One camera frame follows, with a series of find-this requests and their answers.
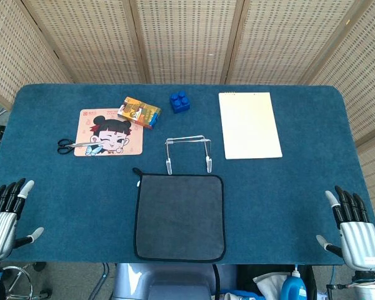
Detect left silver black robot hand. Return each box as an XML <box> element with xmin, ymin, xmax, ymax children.
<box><xmin>0</xmin><ymin>177</ymin><xmax>45</xmax><ymax>262</ymax></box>

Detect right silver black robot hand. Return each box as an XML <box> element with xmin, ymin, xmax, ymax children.
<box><xmin>315</xmin><ymin>185</ymin><xmax>375</xmax><ymax>272</ymax></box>

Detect grey blue microfiber cloth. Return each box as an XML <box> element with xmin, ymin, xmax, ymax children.
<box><xmin>132</xmin><ymin>167</ymin><xmax>227</xmax><ymax>263</ymax></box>

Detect teal table cover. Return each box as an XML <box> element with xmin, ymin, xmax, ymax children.
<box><xmin>0</xmin><ymin>83</ymin><xmax>375</xmax><ymax>266</ymax></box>

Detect blue detergent bottle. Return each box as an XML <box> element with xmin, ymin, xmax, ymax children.
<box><xmin>281</xmin><ymin>264</ymin><xmax>308</xmax><ymax>300</ymax></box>

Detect white crumpled cloth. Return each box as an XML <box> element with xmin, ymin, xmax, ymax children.
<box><xmin>252</xmin><ymin>271</ymin><xmax>291</xmax><ymax>294</ymax></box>

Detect cartoon girl mouse pad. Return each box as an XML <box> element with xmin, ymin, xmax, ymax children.
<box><xmin>73</xmin><ymin>108</ymin><xmax>144</xmax><ymax>158</ymax></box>

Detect cream paper notepad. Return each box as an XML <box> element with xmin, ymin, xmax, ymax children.
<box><xmin>217</xmin><ymin>91</ymin><xmax>284</xmax><ymax>160</ymax></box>

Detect grey robot torso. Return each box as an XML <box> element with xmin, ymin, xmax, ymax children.
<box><xmin>111</xmin><ymin>263</ymin><xmax>238</xmax><ymax>300</ymax></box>

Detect colourful cardboard box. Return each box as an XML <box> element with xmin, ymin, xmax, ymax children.
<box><xmin>117</xmin><ymin>96</ymin><xmax>162</xmax><ymax>130</ymax></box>

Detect blue building block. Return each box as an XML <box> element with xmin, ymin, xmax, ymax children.
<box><xmin>169</xmin><ymin>90</ymin><xmax>191</xmax><ymax>114</ymax></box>

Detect woven folding screen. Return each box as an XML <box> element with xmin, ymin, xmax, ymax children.
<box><xmin>0</xmin><ymin>0</ymin><xmax>375</xmax><ymax>231</ymax></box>

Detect chrome stool frame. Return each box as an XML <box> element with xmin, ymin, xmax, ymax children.
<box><xmin>0</xmin><ymin>261</ymin><xmax>53</xmax><ymax>300</ymax></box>

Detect blue floor cable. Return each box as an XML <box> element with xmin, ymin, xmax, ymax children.
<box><xmin>90</xmin><ymin>263</ymin><xmax>110</xmax><ymax>300</ymax></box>

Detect black handled scissors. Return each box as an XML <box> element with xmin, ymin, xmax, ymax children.
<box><xmin>56</xmin><ymin>138</ymin><xmax>104</xmax><ymax>155</ymax></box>

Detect black torso cable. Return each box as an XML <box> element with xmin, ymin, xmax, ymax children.
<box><xmin>212</xmin><ymin>264</ymin><xmax>222</xmax><ymax>300</ymax></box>

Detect metal wire stand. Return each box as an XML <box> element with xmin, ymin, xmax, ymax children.
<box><xmin>164</xmin><ymin>134</ymin><xmax>213</xmax><ymax>175</ymax></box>

